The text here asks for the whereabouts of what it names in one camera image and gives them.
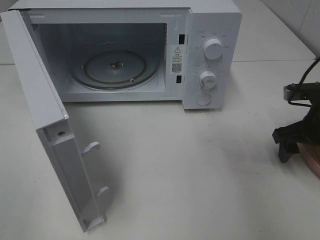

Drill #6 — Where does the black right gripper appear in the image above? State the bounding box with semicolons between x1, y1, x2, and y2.
272;104;320;164

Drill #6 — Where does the pink round plate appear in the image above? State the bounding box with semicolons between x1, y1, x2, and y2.
299;143;320;178

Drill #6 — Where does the round door release button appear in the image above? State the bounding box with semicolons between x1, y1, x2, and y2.
196;94;212;106

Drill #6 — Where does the white microwave door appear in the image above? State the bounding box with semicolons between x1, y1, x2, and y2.
1;10;108;232

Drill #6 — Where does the white lower timer knob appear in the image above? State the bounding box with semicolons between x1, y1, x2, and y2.
199;71;217;89

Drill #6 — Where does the white upper power knob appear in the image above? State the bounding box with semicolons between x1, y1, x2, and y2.
203;36;224;60

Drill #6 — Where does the white microwave oven body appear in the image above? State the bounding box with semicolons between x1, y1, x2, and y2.
5;0;242;110

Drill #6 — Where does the white warning label sticker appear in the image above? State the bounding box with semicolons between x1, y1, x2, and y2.
170;45;185;75

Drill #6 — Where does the glass microwave turntable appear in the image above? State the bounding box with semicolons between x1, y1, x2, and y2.
69;42;164;90

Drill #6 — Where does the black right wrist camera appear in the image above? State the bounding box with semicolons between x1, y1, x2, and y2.
283;82;320;108

